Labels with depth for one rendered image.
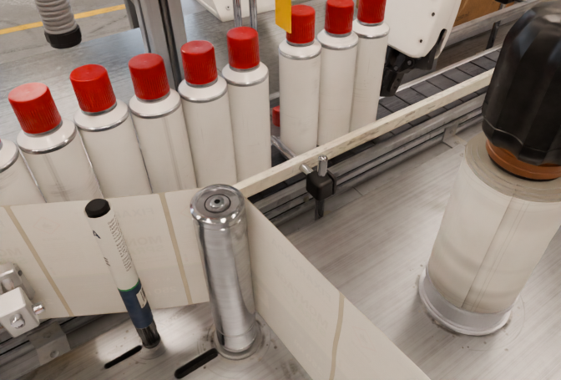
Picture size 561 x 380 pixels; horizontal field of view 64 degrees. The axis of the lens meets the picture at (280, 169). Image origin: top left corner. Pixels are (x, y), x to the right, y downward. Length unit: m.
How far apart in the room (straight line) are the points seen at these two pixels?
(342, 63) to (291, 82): 0.07
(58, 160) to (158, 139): 0.09
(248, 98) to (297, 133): 0.12
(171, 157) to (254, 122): 0.10
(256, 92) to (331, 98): 0.13
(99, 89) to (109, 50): 0.65
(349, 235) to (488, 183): 0.22
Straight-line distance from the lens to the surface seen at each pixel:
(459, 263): 0.42
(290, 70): 0.55
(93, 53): 1.09
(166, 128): 0.47
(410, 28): 0.64
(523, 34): 0.32
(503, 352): 0.50
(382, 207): 0.58
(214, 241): 0.32
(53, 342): 0.57
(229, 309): 0.39
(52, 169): 0.46
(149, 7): 0.58
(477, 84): 0.80
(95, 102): 0.45
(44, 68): 1.07
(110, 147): 0.47
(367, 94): 0.63
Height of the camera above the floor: 1.29
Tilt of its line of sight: 42 degrees down
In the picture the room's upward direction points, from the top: 1 degrees counter-clockwise
